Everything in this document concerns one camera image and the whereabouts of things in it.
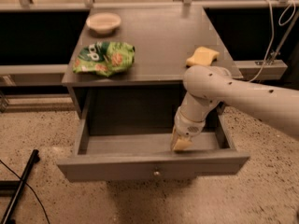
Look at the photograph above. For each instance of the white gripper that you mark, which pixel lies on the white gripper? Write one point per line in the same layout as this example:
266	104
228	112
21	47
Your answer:
188	127

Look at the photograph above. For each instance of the grey top drawer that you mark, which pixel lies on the grey top drawer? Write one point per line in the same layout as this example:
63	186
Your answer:
148	156

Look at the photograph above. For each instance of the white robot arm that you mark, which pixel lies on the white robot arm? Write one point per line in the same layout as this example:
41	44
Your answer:
208	86

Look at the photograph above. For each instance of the grey drawer cabinet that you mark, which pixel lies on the grey drawer cabinet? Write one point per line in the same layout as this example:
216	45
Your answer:
146	97

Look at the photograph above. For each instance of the yellow sponge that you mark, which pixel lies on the yellow sponge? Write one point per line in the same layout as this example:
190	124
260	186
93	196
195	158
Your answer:
202	56

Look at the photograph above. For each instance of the green chip bag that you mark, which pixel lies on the green chip bag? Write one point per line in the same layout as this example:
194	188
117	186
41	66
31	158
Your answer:
105	58

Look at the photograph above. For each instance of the white bowl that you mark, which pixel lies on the white bowl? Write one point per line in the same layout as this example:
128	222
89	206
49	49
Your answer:
103	23

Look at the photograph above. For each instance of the black stand leg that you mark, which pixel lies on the black stand leg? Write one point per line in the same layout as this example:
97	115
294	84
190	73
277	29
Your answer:
14	188

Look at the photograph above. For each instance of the metal railing frame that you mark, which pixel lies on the metal railing frame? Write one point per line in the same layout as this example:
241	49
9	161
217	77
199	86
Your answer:
38	40

